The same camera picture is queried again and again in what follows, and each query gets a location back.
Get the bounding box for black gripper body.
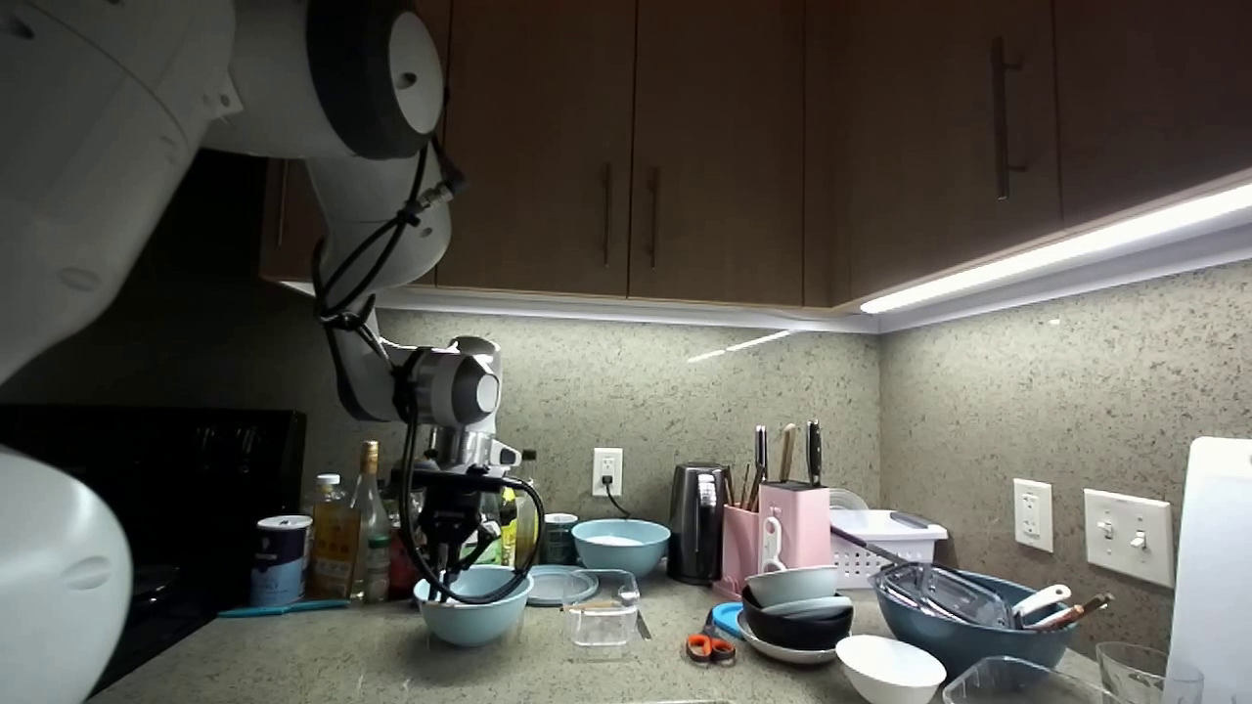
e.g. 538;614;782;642
415;474;496;564

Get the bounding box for light blue front bowl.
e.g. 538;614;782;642
413;564;533;650

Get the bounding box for light blue bowl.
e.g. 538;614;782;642
413;564;533;650
570;515;671;580

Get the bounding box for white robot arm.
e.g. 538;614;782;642
0;0;506;599

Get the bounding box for light blue rear bowl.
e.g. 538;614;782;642
570;515;671;580

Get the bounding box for small white bowl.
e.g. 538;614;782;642
838;635;946;704

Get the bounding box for dark blue utensil bowl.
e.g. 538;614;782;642
872;559;1083;680

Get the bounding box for gold cap oil bottle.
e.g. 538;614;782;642
351;438;393;601

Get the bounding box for light blue plate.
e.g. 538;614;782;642
529;564;598;607

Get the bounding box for white salt canister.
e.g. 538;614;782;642
250;513;313;607

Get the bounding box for clear glass container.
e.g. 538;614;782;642
563;565;642;650

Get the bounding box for black electric kettle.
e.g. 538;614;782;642
671;460;729;581

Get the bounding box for blue silicone lid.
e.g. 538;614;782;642
711;601;743;638

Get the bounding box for pink knife block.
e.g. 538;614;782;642
722;422;834;593

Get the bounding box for stacked grey black bowls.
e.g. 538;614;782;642
743;565;855;650

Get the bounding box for white dish basket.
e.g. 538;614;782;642
829;508;946;585

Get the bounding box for under cabinet light strip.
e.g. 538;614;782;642
856;167;1252;324

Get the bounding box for white wall outlet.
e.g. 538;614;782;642
593;447;626;495

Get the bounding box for orange handled scissors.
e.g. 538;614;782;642
686;631;735;663

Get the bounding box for white light switch plate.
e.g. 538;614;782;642
1083;487;1173;585

